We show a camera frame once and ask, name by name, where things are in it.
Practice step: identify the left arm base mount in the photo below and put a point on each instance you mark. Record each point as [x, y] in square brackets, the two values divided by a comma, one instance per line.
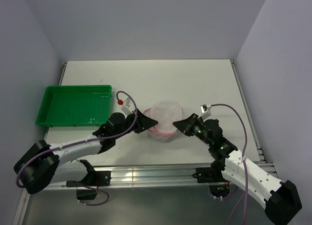
[90, 187]

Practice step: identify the green plastic tray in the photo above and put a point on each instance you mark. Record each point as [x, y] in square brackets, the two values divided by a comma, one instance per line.
[75, 105]

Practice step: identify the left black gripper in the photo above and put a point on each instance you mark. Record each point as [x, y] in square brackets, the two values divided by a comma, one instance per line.
[143, 123]

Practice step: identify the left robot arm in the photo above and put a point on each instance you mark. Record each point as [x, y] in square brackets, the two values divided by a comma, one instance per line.
[44, 164]

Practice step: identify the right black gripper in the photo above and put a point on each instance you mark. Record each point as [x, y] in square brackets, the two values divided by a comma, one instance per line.
[185, 125]

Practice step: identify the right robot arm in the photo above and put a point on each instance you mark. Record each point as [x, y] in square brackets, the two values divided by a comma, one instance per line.
[279, 199]

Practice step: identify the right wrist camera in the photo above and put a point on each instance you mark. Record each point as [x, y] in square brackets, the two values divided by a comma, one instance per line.
[205, 111]

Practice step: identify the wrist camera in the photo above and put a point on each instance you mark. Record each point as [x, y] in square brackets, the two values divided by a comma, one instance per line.
[125, 106]
[205, 111]

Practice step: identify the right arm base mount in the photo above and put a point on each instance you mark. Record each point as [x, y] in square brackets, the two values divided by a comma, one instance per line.
[218, 186]

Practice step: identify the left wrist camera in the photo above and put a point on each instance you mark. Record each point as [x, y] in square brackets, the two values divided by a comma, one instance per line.
[125, 106]

